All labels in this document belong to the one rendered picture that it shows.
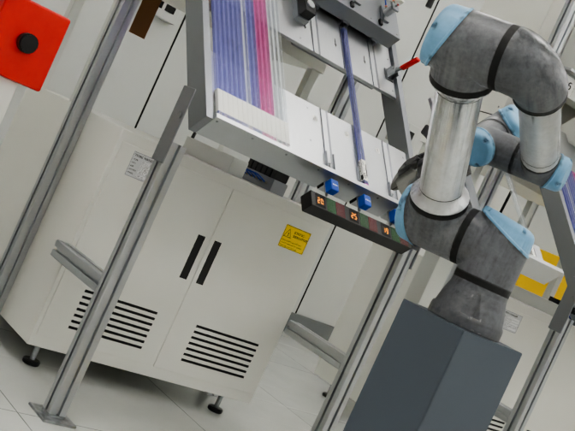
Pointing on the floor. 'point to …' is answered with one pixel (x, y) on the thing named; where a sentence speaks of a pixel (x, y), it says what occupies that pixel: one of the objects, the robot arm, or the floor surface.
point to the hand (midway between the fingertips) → (395, 184)
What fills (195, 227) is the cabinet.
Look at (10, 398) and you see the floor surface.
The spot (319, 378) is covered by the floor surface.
